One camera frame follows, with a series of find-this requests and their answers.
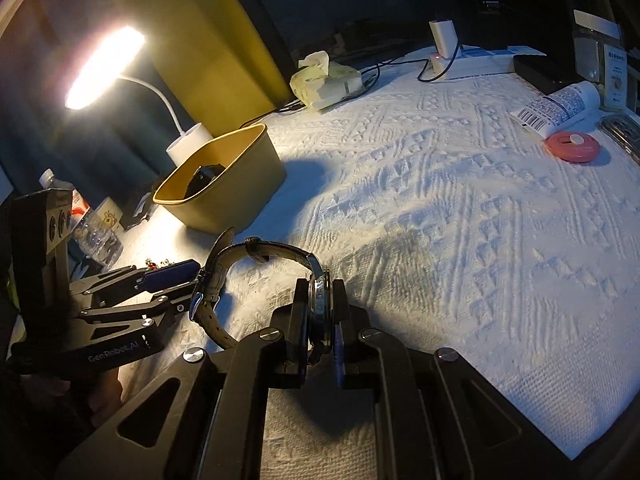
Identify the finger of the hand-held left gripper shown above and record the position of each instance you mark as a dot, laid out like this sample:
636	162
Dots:
165	306
167	273

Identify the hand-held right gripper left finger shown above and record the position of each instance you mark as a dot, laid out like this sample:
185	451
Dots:
299	321

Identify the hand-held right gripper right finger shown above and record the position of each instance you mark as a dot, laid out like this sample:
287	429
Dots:
339	356

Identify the yellow storage box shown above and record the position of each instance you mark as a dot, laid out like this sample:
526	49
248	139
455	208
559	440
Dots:
235	180

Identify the small red jewelry piece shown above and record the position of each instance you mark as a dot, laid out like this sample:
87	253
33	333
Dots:
156	262

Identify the person's left hand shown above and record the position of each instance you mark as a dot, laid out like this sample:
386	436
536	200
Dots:
105	391

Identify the clear water bottle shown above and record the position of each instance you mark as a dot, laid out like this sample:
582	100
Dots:
97	237

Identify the small white printed box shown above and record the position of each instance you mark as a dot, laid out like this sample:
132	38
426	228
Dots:
107	214

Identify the black item in box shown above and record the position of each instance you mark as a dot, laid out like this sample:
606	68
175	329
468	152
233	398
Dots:
204	178

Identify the white textured cloth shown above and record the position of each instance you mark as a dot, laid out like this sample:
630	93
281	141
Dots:
450	220

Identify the white desk lamp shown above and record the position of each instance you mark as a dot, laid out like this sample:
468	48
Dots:
102	65

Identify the yellow tissue pack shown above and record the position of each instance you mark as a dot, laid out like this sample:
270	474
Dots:
325	82

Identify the pink round case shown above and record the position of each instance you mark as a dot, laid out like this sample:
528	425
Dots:
574	146

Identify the white power strip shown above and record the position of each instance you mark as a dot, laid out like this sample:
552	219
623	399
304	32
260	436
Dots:
480	62

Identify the white charger plug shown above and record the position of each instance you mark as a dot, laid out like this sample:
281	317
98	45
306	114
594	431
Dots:
444	36

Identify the white printed tube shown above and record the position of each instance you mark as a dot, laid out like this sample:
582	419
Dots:
560	105

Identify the black rectangular box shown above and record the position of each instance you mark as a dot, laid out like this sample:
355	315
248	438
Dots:
542	72

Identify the clear plastic case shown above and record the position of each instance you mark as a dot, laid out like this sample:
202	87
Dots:
624	130

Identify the clear plastic package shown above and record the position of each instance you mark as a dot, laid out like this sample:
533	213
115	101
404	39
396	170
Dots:
597	55

